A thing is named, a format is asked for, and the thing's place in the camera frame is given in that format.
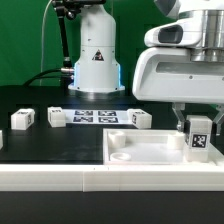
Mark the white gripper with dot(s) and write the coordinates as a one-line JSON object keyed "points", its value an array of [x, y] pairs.
{"points": [[184, 63]]}

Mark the white square table top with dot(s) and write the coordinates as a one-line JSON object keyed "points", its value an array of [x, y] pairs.
{"points": [[153, 147]]}

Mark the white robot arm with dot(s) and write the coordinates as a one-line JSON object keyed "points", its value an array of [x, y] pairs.
{"points": [[96, 70]]}

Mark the white obstacle fence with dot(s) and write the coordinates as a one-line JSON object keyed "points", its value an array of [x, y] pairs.
{"points": [[87, 178]]}

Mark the AprilTag marker sheet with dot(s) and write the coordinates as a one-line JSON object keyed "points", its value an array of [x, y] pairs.
{"points": [[78, 116]]}

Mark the white part at left edge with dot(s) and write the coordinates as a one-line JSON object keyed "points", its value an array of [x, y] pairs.
{"points": [[1, 139]]}

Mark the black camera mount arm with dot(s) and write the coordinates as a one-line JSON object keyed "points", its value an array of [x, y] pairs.
{"points": [[69, 9]]}

